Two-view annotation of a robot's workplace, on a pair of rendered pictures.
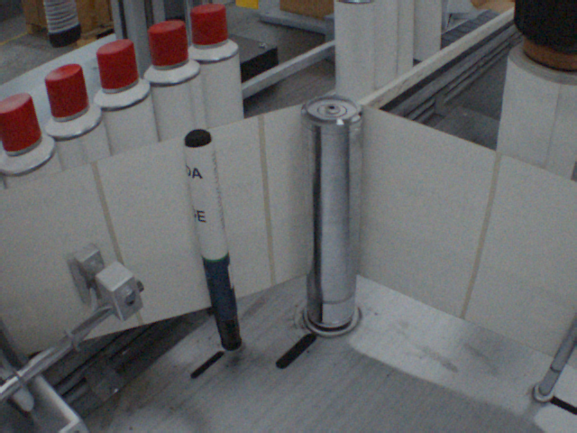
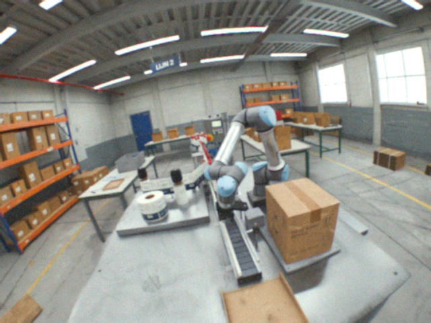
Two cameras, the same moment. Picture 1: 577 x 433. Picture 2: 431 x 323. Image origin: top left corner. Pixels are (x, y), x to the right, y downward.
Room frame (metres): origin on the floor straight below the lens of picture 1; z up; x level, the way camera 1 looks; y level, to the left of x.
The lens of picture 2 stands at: (1.45, -0.94, 1.53)
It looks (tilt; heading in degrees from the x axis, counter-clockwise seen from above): 16 degrees down; 133
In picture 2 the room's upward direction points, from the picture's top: 9 degrees counter-clockwise
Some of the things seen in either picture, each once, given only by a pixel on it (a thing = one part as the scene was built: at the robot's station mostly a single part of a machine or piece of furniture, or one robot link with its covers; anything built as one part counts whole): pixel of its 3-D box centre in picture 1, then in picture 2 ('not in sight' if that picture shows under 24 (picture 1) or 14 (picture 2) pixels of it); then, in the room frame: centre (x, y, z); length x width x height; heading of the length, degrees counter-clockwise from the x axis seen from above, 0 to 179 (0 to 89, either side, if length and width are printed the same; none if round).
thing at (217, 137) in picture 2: not in sight; (217, 129); (0.51, 0.16, 1.38); 0.17 x 0.10 x 0.19; 14
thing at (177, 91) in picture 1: (178, 126); not in sight; (0.45, 0.10, 0.98); 0.05 x 0.05 x 0.20
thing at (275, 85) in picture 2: not in sight; (272, 108); (-2.07, 7.34, 1.26); 2.78 x 0.61 x 2.51; 45
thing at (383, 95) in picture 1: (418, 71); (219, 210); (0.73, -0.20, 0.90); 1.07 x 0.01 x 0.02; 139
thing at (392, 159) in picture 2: not in sight; (389, 158); (2.45, 3.72, 0.16); 0.65 x 0.54 x 0.32; 140
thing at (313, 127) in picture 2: not in sight; (310, 136); (0.19, 4.86, 0.39); 2.20 x 0.80 x 0.78; 135
